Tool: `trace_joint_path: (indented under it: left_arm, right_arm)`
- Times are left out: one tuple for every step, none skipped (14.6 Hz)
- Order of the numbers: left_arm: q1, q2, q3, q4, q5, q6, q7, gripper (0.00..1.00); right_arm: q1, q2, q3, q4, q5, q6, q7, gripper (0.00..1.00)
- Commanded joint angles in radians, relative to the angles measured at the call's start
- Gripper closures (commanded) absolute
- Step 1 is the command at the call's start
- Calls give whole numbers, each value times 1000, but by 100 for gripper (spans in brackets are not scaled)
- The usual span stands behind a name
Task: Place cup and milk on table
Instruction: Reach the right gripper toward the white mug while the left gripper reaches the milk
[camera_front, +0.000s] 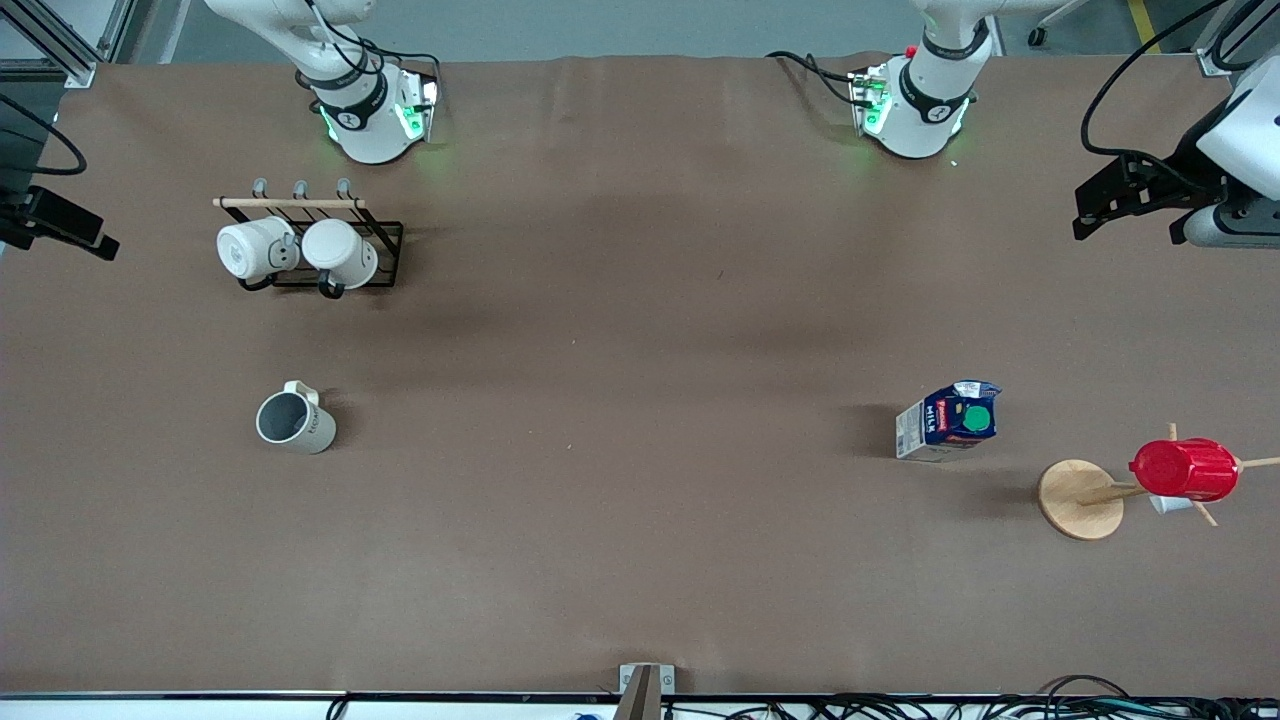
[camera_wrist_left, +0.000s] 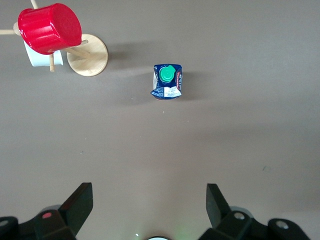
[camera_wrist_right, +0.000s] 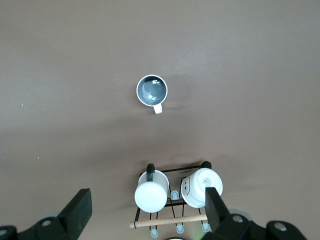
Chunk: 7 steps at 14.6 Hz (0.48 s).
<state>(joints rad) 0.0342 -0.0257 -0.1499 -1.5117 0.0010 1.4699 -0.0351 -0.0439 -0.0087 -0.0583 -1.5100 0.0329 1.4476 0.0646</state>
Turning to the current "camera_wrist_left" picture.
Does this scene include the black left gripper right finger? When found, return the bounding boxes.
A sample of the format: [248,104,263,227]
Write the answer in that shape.
[198,183,312,240]

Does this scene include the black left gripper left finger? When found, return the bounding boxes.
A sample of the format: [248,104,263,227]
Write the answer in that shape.
[0,182,94,240]

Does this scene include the blue milk carton green cap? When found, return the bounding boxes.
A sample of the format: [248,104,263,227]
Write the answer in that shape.
[150,63,183,101]

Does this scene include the small white cup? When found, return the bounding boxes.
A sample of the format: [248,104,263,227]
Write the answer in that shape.
[23,39,64,68]

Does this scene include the red plastic cup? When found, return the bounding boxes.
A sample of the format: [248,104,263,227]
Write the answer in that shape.
[17,2,83,56]

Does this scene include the brown table cover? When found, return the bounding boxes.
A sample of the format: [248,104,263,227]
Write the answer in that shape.
[0,0,320,240]

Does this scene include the wooden mug tree stand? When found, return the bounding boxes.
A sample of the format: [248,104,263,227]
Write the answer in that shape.
[0,0,109,77]

